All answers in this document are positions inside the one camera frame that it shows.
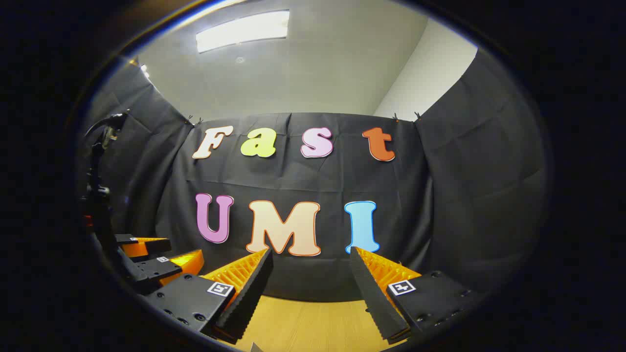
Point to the ceiling light panel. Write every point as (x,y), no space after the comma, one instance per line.
(242,30)

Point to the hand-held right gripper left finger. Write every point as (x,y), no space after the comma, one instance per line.
(249,293)

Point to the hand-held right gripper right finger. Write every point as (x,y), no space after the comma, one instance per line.
(374,298)

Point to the black backdrop cloth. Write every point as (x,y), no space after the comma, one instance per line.
(318,181)

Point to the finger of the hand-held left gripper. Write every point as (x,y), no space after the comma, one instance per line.
(156,269)
(156,246)

